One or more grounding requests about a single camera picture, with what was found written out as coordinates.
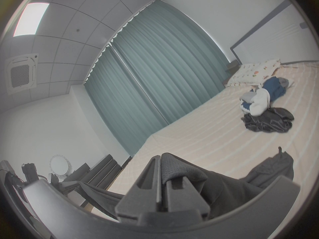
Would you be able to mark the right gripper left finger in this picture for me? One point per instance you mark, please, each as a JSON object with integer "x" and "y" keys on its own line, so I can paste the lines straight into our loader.
{"x": 147, "y": 190}

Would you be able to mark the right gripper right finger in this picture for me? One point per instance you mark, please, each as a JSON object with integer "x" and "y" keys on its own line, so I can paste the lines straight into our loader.
{"x": 184, "y": 198}

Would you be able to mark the black T-shirt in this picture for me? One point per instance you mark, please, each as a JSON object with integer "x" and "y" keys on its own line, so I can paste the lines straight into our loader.
{"x": 224, "y": 188}

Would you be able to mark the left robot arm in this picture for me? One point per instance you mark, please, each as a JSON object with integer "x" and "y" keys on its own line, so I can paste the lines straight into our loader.
{"x": 28, "y": 172}

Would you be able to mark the pile of clothes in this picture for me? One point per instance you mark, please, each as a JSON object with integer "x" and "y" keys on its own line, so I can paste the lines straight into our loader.
{"x": 260, "y": 101}

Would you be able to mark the bed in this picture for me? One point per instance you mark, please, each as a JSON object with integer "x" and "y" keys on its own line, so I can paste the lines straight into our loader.
{"x": 199, "y": 133}

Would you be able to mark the round white mirror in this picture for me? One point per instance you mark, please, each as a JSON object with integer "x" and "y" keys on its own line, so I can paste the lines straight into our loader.
{"x": 59, "y": 165}

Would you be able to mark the blue-green curtain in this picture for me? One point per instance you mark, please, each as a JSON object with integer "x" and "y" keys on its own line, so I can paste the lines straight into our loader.
{"x": 119, "y": 96}
{"x": 162, "y": 58}

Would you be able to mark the black satin garment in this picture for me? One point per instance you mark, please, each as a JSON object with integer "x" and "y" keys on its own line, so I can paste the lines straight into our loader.
{"x": 269, "y": 122}

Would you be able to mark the grey bedside table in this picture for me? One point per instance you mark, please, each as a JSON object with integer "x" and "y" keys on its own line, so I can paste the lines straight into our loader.
{"x": 233, "y": 71}

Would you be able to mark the white printed pillow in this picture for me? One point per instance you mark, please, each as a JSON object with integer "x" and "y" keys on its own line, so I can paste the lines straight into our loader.
{"x": 254, "y": 71}

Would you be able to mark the ceiling air conditioner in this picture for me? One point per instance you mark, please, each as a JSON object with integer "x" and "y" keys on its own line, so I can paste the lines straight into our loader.
{"x": 22, "y": 73}

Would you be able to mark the ceiling light panel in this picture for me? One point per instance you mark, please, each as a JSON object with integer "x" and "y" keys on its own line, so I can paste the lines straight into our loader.
{"x": 31, "y": 19}

